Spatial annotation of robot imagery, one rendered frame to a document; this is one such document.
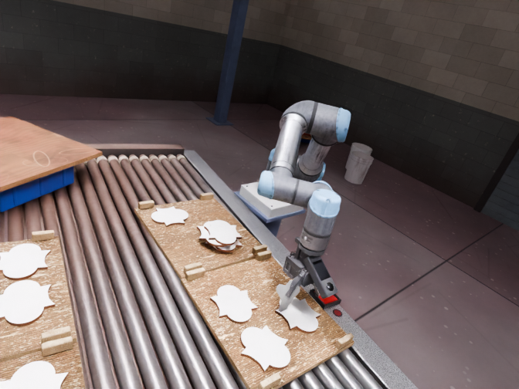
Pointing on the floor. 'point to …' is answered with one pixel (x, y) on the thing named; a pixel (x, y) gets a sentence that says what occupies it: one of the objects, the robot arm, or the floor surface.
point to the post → (239, 11)
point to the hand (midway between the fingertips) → (300, 306)
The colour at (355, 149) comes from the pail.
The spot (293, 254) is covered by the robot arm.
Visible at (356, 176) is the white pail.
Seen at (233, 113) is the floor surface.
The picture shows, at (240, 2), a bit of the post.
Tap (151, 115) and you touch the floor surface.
